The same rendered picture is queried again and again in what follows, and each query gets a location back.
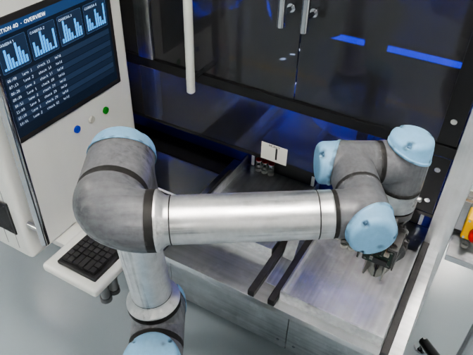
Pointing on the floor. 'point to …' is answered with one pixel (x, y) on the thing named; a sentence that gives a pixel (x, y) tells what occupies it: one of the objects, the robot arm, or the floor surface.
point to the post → (450, 202)
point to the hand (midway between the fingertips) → (376, 269)
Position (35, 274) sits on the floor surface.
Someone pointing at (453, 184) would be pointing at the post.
